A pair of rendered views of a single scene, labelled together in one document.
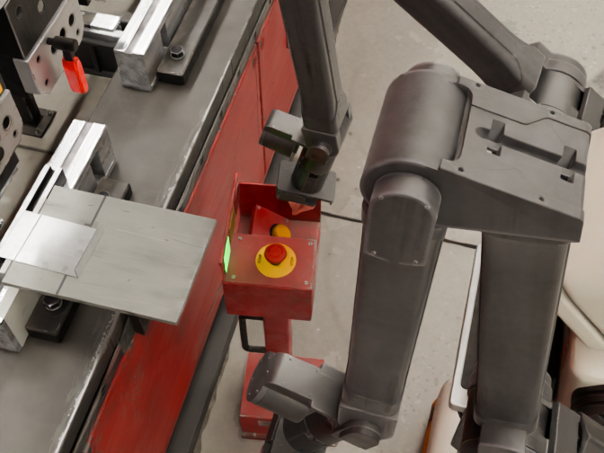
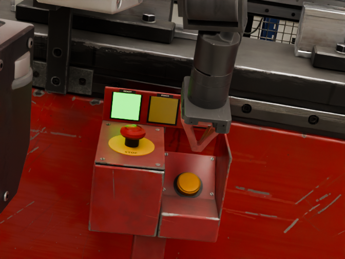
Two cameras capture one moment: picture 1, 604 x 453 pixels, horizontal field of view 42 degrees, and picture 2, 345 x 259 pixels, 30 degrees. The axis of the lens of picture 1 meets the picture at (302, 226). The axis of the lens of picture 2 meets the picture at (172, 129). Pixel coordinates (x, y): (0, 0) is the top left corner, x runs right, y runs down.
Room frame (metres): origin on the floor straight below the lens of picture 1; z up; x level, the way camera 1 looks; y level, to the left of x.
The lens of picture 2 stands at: (0.65, -0.86, 1.21)
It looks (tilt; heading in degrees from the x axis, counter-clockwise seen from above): 24 degrees down; 80
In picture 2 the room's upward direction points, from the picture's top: 8 degrees clockwise
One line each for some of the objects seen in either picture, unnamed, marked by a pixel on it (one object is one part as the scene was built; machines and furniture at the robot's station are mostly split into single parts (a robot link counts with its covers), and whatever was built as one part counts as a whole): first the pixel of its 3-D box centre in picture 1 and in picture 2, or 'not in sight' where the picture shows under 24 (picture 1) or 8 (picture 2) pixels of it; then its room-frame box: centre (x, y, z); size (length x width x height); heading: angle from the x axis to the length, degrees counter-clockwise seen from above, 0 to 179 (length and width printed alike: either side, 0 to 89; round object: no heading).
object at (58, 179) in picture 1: (28, 222); not in sight; (0.69, 0.42, 0.99); 0.20 x 0.03 x 0.03; 166
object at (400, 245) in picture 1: (389, 304); not in sight; (0.31, -0.07, 1.40); 0.11 x 0.06 x 0.43; 165
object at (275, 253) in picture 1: (275, 256); (132, 138); (0.75, 0.05, 0.79); 0.04 x 0.04 x 0.04
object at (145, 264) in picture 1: (112, 251); not in sight; (0.63, 0.28, 1.00); 0.26 x 0.18 x 0.01; 76
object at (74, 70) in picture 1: (68, 65); not in sight; (0.80, 0.32, 1.20); 0.04 x 0.02 x 0.10; 76
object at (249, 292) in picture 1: (273, 247); (159, 162); (0.80, 0.05, 0.75); 0.20 x 0.16 x 0.18; 175
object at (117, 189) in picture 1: (82, 255); (95, 20); (0.69, 0.36, 0.89); 0.30 x 0.05 x 0.03; 166
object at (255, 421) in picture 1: (293, 396); not in sight; (0.80, 0.02, 0.06); 0.25 x 0.20 x 0.12; 85
